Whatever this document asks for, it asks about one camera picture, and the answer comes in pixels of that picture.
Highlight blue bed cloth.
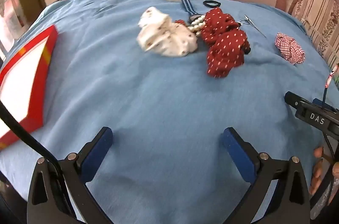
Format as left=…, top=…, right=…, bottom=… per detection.
left=8, top=0, right=330, bottom=223

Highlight thin black hair tie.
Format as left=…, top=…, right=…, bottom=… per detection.
left=202, top=0, right=222, bottom=8

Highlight striped cushion at right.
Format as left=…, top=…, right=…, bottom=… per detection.
left=289, top=0, right=339, bottom=68

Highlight silver tweezers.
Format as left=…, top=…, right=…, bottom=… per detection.
left=240, top=15, right=266, bottom=38

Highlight red dotted scrunchie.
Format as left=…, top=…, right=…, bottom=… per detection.
left=200, top=7, right=250, bottom=78

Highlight person's right hand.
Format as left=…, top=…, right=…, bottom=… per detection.
left=309, top=147, right=339, bottom=195

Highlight red plaid scrunchie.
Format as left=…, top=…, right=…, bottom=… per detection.
left=275, top=32, right=306, bottom=65

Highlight red jewelry tray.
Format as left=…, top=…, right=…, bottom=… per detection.
left=0, top=24, right=59, bottom=151

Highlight white pearl bracelet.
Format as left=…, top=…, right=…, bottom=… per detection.
left=187, top=15, right=207, bottom=37

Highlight white dotted scrunchie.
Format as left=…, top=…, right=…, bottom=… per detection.
left=137, top=7, right=198, bottom=57

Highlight black cable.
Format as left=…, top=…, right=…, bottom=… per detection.
left=0, top=100, right=63, bottom=177

